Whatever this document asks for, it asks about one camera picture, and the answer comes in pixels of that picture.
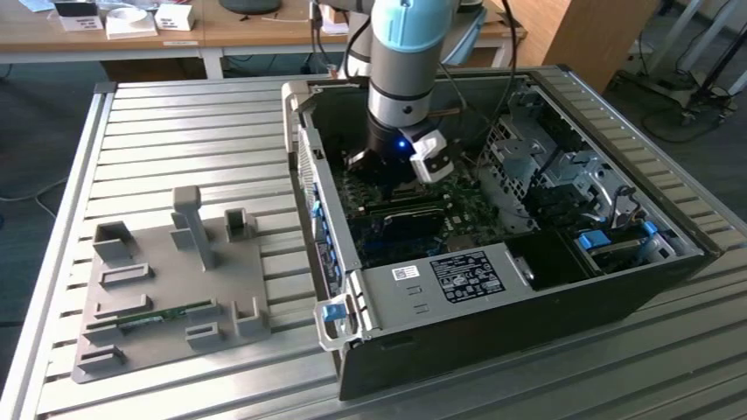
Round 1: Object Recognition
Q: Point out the wooden desk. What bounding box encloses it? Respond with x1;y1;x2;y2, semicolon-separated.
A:
0;0;207;67
200;0;530;82

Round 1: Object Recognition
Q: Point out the small cardboard box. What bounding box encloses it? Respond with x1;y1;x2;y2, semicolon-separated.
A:
323;3;351;36

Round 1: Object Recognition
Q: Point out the black grey PC case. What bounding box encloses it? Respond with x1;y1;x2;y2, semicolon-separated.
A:
279;64;731;402

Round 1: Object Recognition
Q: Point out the dark grey round object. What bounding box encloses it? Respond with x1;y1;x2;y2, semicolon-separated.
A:
219;0;282;14

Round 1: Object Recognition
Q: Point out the green motherboard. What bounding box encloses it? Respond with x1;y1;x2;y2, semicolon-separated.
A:
331;146;544;269

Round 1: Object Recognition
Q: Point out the white box black top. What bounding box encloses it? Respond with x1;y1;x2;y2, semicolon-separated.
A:
57;2;105;32

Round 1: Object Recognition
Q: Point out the white printed box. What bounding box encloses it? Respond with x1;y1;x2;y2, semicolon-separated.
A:
153;3;196;32

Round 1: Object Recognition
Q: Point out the black graphics card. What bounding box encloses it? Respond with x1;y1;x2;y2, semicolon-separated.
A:
376;209;451;249

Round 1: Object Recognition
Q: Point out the blue disk carrier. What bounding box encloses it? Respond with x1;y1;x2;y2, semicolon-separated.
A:
574;230;612;253

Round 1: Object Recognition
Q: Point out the grey parts rack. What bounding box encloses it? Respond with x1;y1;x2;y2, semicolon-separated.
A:
69;185;275;385

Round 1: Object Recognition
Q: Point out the coloured wire bundle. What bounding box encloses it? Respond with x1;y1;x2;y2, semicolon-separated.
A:
606;185;647;231

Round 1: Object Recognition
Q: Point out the silver drive cage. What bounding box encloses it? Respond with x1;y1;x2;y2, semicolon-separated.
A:
475;78;618;231

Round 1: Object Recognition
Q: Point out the green RAM stick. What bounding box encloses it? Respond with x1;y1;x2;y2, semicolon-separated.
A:
113;307;192;330
368;197;454;216

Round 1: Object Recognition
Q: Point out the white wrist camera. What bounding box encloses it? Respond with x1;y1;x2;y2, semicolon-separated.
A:
407;129;456;185

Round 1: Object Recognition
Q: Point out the grey power supply unit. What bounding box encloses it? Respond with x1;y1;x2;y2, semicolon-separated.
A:
347;242;536;340

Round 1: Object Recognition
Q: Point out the white round bowl stand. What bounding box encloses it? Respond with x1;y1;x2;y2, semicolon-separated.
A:
104;7;159;40

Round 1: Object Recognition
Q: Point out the CPU socket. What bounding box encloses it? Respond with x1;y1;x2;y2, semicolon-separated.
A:
390;183;431;203

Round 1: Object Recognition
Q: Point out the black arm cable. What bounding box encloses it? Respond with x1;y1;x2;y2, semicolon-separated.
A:
499;0;523;84

